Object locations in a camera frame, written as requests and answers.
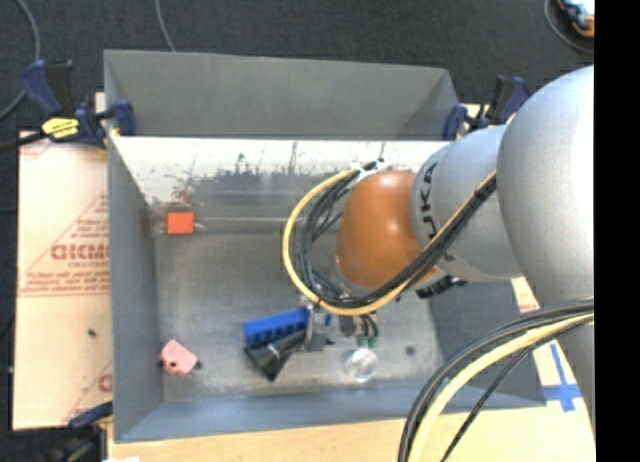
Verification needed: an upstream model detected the blue ribbed plastic block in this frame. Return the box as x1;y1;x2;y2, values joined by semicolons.
242;306;310;350

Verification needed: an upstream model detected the clear glass ball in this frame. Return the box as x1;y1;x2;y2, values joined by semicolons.
344;347;380;384

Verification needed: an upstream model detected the grey metal bin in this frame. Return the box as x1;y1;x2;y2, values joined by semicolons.
103;49;547;444

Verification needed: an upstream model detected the pink plastic block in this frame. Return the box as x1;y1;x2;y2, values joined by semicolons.
158;339;200;377

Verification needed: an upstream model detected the orange square block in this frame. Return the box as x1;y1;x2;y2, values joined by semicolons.
165;211;196;236

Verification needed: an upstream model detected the brown cardboard board red print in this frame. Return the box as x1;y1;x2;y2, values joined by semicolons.
11;91;117;432

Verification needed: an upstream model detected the black cylinder on white bracket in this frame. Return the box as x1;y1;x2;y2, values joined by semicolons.
415;276;468;300

